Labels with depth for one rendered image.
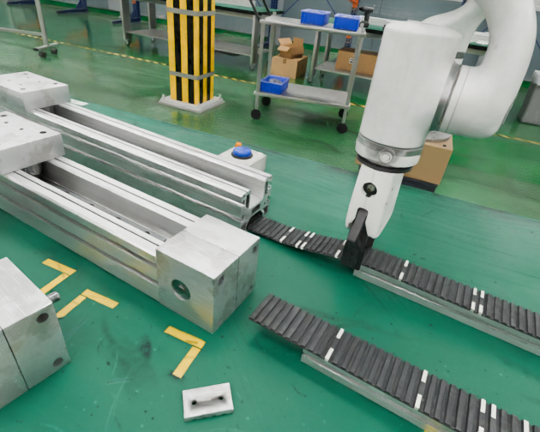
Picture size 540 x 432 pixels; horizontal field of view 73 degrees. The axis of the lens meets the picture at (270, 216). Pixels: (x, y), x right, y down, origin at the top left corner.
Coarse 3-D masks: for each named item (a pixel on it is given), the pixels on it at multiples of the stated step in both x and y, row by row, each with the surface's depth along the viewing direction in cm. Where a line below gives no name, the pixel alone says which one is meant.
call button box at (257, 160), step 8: (224, 152) 79; (232, 152) 79; (256, 152) 81; (232, 160) 76; (240, 160) 76; (248, 160) 77; (256, 160) 77; (264, 160) 80; (256, 168) 78; (264, 168) 81
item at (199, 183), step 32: (64, 128) 76; (96, 128) 83; (128, 128) 78; (96, 160) 76; (128, 160) 71; (160, 160) 67; (192, 160) 72; (224, 160) 70; (160, 192) 70; (192, 192) 65; (224, 192) 61; (256, 192) 67
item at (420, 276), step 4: (416, 268) 56; (420, 268) 56; (424, 268) 56; (416, 272) 55; (420, 272) 56; (424, 272) 56; (428, 272) 56; (416, 276) 54; (420, 276) 55; (424, 276) 55; (412, 280) 54; (416, 280) 54; (420, 280) 54; (424, 280) 54; (412, 284) 53; (416, 284) 53; (420, 284) 53; (424, 284) 54; (420, 288) 53
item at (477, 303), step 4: (472, 288) 54; (476, 288) 54; (472, 292) 53; (476, 292) 53; (480, 292) 53; (472, 296) 52; (476, 296) 52; (480, 296) 52; (484, 296) 53; (472, 300) 51; (476, 300) 52; (480, 300) 52; (484, 300) 52; (472, 304) 51; (476, 304) 51; (480, 304) 51; (484, 304) 51; (468, 308) 50; (472, 308) 50; (476, 308) 51; (480, 308) 50; (476, 312) 50; (480, 312) 50
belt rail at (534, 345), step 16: (368, 272) 58; (384, 288) 57; (400, 288) 56; (416, 288) 54; (432, 304) 54; (448, 304) 52; (464, 320) 52; (480, 320) 51; (496, 336) 50; (512, 336) 50; (528, 336) 48
